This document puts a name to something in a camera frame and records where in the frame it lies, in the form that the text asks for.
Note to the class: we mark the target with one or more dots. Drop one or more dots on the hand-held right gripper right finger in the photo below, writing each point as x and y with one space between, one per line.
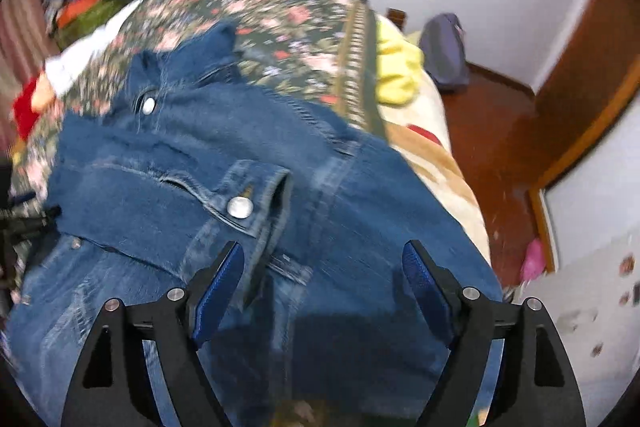
422 282

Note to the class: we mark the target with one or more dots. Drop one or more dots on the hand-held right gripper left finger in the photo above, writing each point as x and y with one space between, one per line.
220 287

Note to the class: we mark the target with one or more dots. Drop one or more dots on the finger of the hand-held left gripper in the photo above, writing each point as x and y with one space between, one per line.
30 224

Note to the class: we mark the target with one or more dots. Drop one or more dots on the blue denim jeans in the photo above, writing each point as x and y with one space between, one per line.
310 187

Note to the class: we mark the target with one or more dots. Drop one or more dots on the red and yellow plush toy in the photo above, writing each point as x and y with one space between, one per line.
27 107

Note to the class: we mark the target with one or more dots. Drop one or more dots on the cream printed blanket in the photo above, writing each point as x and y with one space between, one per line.
450 167

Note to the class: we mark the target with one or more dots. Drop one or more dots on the white cloth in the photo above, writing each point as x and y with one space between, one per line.
75 57

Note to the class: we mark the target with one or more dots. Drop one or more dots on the white cabinet with stickers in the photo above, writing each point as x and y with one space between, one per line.
595 322

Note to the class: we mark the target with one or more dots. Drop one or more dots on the striped curtain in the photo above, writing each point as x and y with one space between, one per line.
22 22

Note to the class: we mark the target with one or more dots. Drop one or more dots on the green bag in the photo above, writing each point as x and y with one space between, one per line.
85 24

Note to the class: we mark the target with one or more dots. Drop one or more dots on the yellow blanket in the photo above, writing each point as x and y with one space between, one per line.
395 72

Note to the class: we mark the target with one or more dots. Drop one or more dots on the orange box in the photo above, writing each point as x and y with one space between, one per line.
75 9

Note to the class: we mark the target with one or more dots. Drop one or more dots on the grey backpack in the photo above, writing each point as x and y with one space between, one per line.
445 57

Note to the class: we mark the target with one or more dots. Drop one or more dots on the dark floral blanket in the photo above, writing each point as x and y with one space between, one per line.
280 22

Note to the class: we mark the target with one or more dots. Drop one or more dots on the wooden chair post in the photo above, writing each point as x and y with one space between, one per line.
396 19

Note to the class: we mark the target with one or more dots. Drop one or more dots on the wooden door frame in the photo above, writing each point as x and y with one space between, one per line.
590 72

